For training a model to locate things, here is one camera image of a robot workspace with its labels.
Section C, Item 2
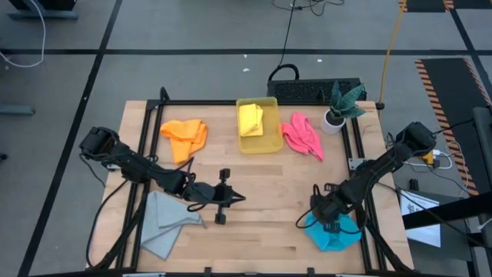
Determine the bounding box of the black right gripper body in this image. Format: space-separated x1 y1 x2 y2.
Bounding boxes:
310 183 349 225

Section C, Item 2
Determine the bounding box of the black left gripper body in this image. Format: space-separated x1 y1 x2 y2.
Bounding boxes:
183 168 232 225

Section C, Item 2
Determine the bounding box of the blue microfiber towel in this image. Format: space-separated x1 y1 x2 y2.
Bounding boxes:
304 212 363 252

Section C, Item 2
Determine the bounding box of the yellow translucent plastic bin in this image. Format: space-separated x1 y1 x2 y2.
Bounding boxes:
235 96 284 155

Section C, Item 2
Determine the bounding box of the yellow microfiber towel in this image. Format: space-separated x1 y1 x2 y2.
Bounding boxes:
238 102 264 138

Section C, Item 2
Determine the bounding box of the grey microfiber towel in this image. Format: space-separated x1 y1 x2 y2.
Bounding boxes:
140 191 205 261

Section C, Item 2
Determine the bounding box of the orange microfiber towel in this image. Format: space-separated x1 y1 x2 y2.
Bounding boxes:
160 118 209 165

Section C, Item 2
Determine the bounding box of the pink microfiber towel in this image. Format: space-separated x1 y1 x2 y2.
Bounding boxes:
280 112 324 162

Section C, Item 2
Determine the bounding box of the potted plant in white pot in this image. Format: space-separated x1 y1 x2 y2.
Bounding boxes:
320 79 368 135

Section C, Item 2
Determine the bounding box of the white printed paper sheet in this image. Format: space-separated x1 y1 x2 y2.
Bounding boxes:
399 189 442 249

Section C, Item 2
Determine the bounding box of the black metal beam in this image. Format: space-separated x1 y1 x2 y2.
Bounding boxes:
402 191 492 231

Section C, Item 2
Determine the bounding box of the black perforated equipment box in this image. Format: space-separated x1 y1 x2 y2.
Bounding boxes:
267 78 367 102

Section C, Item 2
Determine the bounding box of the large black hazard-striped mat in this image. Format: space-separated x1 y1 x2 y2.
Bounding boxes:
414 57 492 197

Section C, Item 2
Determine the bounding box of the grey desk foot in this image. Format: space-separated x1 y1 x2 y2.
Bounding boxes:
7 0 80 21
0 104 36 116

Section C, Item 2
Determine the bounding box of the narrow black hazard-striped mat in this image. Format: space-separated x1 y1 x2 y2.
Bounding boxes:
398 0 492 12

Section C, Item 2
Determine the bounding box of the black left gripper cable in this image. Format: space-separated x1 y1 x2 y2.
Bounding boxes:
183 156 211 213

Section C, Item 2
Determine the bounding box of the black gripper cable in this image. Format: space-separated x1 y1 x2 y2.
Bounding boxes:
294 183 365 236
183 156 211 213

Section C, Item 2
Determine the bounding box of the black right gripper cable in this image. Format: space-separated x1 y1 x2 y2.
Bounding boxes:
294 183 365 236

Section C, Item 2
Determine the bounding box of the black aluminium table frame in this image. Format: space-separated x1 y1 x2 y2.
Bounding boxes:
90 86 414 277

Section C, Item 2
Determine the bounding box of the white charger cable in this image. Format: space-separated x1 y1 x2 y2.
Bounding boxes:
405 141 464 171

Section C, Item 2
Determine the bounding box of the long black arm cable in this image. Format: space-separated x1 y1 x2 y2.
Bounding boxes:
78 153 130 269

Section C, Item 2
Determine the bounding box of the black floor cable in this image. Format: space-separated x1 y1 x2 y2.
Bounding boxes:
268 0 301 82

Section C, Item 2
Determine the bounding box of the dark grey post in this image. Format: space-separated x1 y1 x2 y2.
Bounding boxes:
471 106 492 249

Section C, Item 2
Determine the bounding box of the yellow floor cable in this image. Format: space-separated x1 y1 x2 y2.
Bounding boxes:
377 0 407 111

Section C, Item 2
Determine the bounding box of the white floor cable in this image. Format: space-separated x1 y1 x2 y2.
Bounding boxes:
0 0 46 69

